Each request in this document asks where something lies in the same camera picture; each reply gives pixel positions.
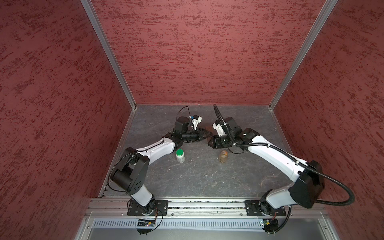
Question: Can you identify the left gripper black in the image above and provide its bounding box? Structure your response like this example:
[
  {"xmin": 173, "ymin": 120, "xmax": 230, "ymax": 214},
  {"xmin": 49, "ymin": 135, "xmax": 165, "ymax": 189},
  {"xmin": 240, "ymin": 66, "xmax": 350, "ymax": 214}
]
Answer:
[{"xmin": 181, "ymin": 127, "xmax": 212, "ymax": 142}]

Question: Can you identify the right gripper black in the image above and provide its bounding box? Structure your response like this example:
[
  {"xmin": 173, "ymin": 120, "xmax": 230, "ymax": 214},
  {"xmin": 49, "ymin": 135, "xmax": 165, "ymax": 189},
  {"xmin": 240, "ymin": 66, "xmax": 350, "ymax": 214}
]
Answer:
[{"xmin": 208, "ymin": 133, "xmax": 236, "ymax": 149}]

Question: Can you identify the white bottle green cap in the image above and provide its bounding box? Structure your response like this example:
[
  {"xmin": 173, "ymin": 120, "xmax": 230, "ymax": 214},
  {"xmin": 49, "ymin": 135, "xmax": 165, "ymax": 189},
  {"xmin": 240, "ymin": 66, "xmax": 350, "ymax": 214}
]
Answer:
[{"xmin": 176, "ymin": 149, "xmax": 185, "ymax": 163}]

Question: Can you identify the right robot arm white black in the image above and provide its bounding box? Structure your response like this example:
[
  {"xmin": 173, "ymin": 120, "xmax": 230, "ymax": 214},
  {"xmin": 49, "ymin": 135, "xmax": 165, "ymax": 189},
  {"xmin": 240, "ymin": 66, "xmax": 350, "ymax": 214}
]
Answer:
[{"xmin": 234, "ymin": 128, "xmax": 325, "ymax": 216}]

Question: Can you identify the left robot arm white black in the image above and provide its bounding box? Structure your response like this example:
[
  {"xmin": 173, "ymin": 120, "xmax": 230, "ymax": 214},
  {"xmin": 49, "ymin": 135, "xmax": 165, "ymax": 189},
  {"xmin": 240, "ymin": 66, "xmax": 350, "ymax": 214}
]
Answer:
[{"xmin": 109, "ymin": 128, "xmax": 212, "ymax": 208}]

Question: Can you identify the amber pill bottle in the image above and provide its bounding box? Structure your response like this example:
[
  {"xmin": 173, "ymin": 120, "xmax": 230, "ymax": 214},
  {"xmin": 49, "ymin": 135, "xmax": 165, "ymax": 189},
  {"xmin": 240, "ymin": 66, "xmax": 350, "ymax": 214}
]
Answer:
[{"xmin": 219, "ymin": 150, "xmax": 229, "ymax": 164}]

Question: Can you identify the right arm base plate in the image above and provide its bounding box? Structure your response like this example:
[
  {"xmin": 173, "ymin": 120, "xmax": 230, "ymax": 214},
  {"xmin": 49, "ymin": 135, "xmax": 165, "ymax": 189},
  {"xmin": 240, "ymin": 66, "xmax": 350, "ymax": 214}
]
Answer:
[{"xmin": 244, "ymin": 200, "xmax": 287, "ymax": 217}]

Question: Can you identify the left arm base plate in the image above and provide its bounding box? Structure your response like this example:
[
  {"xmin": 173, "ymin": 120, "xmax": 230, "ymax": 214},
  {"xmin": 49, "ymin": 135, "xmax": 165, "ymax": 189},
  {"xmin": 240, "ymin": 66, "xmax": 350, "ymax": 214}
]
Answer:
[{"xmin": 127, "ymin": 200, "xmax": 169, "ymax": 217}]

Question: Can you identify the aluminium frame rail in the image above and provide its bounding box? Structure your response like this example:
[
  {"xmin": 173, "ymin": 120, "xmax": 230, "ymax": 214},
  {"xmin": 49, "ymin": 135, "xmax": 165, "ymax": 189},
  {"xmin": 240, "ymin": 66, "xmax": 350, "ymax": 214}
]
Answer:
[{"xmin": 85, "ymin": 197, "xmax": 329, "ymax": 219}]

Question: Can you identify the right black corrugated cable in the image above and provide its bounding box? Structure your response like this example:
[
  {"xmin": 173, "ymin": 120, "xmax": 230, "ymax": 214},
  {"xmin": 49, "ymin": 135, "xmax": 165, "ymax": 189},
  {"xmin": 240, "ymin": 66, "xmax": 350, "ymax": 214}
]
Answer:
[{"xmin": 212, "ymin": 103, "xmax": 356, "ymax": 207}]

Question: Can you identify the white slotted cable duct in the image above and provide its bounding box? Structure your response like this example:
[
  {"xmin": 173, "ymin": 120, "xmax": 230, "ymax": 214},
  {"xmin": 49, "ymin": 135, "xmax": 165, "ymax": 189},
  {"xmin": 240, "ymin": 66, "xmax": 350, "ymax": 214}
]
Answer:
[{"xmin": 92, "ymin": 218, "xmax": 264, "ymax": 231}]

